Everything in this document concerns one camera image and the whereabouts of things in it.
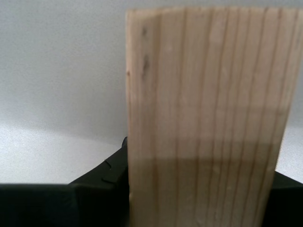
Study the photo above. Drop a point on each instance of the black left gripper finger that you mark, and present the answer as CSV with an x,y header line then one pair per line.
x,y
71,205
286,205

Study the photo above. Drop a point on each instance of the light wooden block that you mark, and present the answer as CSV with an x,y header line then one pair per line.
x,y
208,113

